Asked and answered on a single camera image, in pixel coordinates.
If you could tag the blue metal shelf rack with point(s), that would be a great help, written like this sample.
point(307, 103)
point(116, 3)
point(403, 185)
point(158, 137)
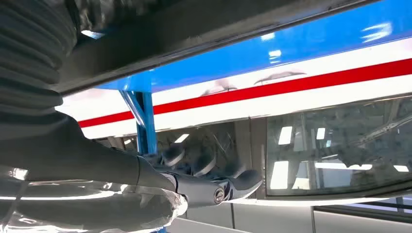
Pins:
point(322, 38)

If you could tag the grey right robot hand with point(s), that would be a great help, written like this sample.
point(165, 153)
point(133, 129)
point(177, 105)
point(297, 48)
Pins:
point(80, 157)

